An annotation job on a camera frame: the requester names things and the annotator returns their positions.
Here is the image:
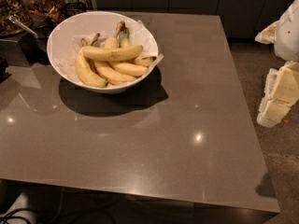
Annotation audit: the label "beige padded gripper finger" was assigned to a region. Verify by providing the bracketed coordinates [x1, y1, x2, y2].
[257, 62, 299, 127]

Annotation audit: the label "left curved yellow banana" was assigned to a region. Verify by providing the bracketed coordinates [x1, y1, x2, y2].
[75, 49, 107, 88]

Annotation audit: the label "black cables under table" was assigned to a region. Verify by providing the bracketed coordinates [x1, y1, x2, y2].
[0, 207, 36, 224]

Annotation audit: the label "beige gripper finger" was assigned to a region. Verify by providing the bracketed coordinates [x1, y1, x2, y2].
[255, 21, 278, 45]

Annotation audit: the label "glass container with brown snacks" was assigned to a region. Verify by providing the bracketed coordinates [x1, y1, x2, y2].
[25, 0, 65, 25]

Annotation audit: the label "white ceramic bowl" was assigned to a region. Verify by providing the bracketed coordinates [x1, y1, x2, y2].
[46, 10, 160, 95]

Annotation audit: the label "glass jar of dried snacks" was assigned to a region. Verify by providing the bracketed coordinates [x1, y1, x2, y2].
[0, 0, 33, 37]

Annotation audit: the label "small right yellow banana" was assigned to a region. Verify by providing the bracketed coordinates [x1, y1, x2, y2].
[134, 57, 154, 67]

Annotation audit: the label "metal serving spoon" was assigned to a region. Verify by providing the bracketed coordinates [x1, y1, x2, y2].
[8, 15, 38, 38]

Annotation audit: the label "upright yellow banana with stem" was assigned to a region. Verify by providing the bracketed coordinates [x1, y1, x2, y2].
[104, 21, 125, 49]

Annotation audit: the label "greenish upright banana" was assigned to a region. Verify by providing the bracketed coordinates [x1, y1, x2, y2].
[121, 28, 130, 48]

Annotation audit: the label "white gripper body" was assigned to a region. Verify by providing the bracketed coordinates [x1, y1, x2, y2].
[274, 0, 299, 62]

